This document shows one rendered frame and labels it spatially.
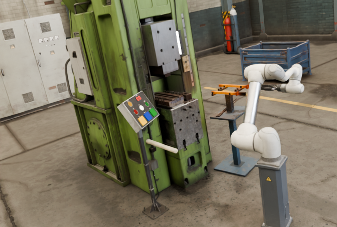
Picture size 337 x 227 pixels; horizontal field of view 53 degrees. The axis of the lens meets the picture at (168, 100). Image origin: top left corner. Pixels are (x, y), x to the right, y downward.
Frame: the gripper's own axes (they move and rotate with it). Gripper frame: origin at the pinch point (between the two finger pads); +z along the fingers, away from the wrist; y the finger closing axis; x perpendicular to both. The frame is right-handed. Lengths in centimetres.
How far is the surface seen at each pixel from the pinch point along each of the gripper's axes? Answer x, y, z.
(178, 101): 2, -64, 62
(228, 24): -2, 594, 406
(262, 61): -50, 311, 161
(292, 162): -93, 17, -17
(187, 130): -29, -65, 56
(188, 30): 68, -20, 70
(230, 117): -26.1, -27.6, 26.2
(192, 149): -53, -62, 56
